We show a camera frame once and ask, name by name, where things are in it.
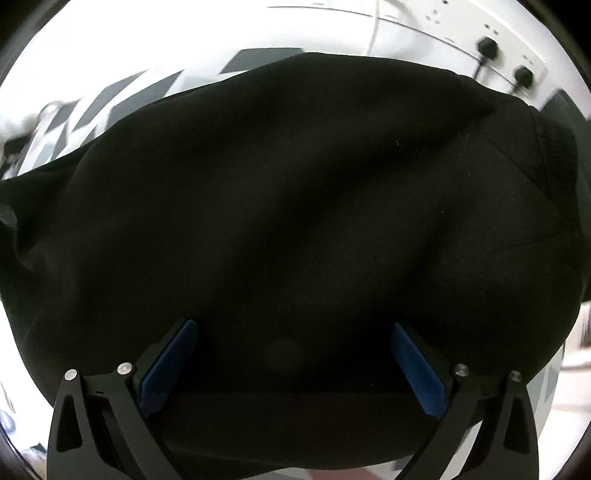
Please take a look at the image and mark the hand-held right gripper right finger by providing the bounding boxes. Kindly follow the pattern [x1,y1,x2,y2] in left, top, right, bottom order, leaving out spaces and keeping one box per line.
[390,322,544,480]

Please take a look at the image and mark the white wall socket panel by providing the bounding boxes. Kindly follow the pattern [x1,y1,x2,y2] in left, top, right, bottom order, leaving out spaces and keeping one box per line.
[369,0,551,99]

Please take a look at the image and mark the black fleece pants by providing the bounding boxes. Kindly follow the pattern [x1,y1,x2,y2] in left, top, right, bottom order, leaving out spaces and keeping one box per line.
[0,53,591,480]

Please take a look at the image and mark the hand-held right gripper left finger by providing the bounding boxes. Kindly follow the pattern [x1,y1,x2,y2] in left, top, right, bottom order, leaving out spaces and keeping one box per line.
[46,318,199,480]

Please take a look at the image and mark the grey white patterned bedsheet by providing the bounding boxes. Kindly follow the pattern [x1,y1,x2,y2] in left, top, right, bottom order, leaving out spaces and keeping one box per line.
[0,46,308,182]

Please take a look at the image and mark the black power plug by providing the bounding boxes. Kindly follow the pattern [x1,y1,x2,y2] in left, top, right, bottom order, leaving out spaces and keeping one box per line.
[475,37,502,78]
[510,65,537,95]

